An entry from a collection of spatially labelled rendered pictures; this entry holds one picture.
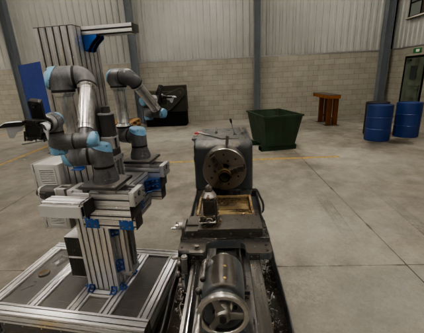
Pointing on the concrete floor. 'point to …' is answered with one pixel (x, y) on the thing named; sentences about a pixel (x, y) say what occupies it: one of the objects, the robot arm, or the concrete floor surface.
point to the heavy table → (327, 108)
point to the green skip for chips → (274, 128)
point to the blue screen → (33, 86)
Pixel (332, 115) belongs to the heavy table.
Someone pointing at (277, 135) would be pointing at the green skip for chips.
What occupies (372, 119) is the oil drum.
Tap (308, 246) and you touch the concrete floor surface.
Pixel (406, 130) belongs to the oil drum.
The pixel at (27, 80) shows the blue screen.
